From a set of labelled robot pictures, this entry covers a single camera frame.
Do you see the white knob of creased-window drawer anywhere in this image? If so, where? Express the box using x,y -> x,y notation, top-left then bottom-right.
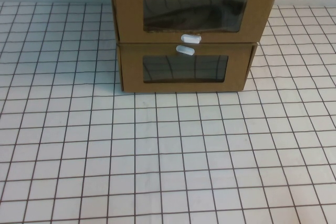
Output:
180,33 -> 203,44

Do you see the cardboard drawer with smooth window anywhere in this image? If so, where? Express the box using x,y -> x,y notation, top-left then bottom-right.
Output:
119,42 -> 254,93

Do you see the white knob of smooth-window drawer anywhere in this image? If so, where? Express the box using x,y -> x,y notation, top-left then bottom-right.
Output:
175,45 -> 196,57

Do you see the white grid tablecloth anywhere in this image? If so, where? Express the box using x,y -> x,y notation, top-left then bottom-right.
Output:
0,1 -> 336,224

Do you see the cardboard shell of smooth-window drawer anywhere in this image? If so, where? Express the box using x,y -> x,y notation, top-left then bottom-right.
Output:
116,40 -> 260,91

